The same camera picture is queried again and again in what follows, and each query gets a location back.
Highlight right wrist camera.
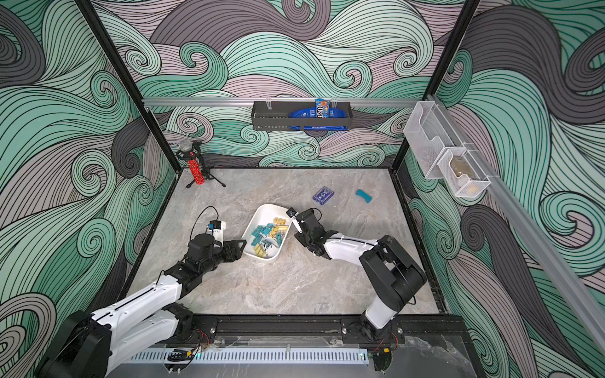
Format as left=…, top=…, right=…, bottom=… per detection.
left=286, top=207, right=299, bottom=221

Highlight black vertical frame post left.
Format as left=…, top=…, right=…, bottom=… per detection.
left=74, top=0, right=183, bottom=173

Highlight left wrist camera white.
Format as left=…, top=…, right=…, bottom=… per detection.
left=207, top=220, right=225, bottom=245

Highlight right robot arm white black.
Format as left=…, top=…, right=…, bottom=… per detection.
left=287, top=208, right=427, bottom=342

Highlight blue package in basket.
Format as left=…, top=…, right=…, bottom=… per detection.
left=289, top=99, right=348, bottom=131

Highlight aluminium rail wall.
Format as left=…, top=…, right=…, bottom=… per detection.
left=142, top=96, right=420, bottom=109
left=427, top=94, right=604, bottom=352

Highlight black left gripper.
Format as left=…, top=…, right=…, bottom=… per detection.
left=199, top=238, right=247, bottom=276

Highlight blue playing card box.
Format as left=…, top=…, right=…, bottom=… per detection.
left=312, top=187, right=334, bottom=206

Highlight black vertical frame post right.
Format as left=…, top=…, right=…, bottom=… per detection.
left=391, top=0, right=481, bottom=169

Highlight aluminium rail right wall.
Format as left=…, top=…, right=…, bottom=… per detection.
left=427, top=94, right=604, bottom=352

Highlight clear plastic wall bin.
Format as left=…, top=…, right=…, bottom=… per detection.
left=404, top=101, right=490, bottom=200

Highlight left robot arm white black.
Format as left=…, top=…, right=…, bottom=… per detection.
left=35, top=234, right=247, bottom=377

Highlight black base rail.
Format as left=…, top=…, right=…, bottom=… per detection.
left=166, top=314, right=471, bottom=347

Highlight black vertical frame post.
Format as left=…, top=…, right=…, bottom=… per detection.
left=74, top=0, right=183, bottom=173
left=391, top=0, right=481, bottom=169

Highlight black wall basket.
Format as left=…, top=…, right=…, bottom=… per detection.
left=251, top=101, right=354, bottom=132

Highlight aluminium rail back wall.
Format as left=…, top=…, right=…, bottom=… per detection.
left=142, top=96, right=420, bottom=109

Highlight black microphone tripod stand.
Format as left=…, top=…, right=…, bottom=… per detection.
left=175, top=140, right=226, bottom=188

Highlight white plastic storage box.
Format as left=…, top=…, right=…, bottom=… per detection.
left=243, top=203, right=291, bottom=262

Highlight white slotted cable duct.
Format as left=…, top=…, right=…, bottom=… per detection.
left=126, top=347, right=370, bottom=365

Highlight teal tape dispenser piece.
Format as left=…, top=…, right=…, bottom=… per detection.
left=355, top=189, right=373, bottom=203

